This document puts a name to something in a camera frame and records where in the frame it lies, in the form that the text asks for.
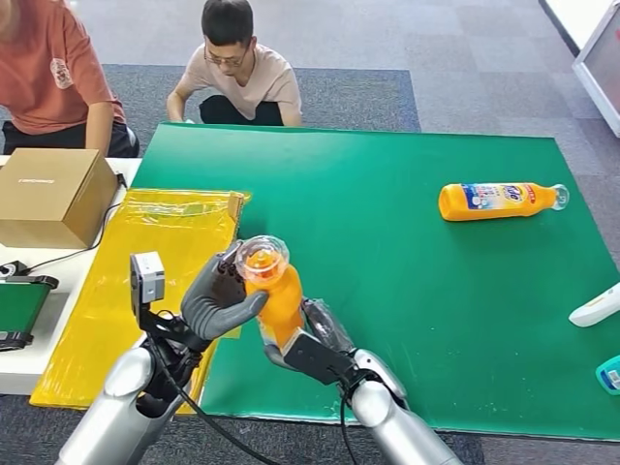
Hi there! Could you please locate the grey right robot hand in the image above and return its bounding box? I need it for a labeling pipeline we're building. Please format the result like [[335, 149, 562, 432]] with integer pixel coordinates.
[[263, 297, 358, 374]]

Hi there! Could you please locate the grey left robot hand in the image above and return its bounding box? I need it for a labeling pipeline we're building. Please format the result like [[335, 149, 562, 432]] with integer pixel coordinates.
[[180, 241, 271, 342]]

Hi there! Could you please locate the orange bottle with clear cap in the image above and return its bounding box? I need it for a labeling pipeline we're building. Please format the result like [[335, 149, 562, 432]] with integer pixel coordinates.
[[438, 182, 570, 224], [233, 234, 306, 352]]

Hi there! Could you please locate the white plastic bottle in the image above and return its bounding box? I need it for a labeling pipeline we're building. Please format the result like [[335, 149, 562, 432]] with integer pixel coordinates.
[[569, 283, 620, 329]]

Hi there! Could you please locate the yellow plastic-wrapped flat box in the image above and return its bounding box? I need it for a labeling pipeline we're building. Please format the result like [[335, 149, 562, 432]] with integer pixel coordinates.
[[29, 187, 251, 416]]

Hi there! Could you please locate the green table mat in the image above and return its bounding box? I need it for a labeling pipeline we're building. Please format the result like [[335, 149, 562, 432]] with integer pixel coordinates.
[[131, 123, 620, 444]]

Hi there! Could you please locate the person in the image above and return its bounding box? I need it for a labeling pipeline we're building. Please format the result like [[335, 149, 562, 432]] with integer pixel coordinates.
[[0, 0, 141, 159], [166, 0, 303, 128]]

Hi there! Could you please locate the brown cardboard box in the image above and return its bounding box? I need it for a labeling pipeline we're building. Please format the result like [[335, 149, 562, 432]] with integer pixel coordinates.
[[0, 147, 120, 251]]

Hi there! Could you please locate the green and black device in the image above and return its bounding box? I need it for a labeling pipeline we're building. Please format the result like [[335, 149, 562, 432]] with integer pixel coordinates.
[[0, 260, 60, 354]]

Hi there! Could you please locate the teal plastic container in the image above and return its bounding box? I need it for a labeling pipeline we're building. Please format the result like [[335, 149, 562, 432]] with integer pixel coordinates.
[[595, 355, 620, 397]]

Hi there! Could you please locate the white framed panel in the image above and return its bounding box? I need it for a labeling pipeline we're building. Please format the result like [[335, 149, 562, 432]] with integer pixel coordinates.
[[572, 0, 620, 140]]

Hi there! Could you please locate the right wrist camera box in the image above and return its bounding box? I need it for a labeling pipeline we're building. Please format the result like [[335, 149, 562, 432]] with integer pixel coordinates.
[[282, 329, 362, 388]]

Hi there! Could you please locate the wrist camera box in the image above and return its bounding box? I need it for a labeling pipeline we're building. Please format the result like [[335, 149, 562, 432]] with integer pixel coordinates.
[[129, 250, 167, 329], [282, 329, 362, 388]]

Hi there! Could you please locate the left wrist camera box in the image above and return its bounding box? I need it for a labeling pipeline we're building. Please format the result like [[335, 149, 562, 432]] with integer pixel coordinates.
[[129, 250, 167, 329]]

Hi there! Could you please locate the black cable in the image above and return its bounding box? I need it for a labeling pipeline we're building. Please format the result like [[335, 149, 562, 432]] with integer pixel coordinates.
[[23, 171, 129, 275]]

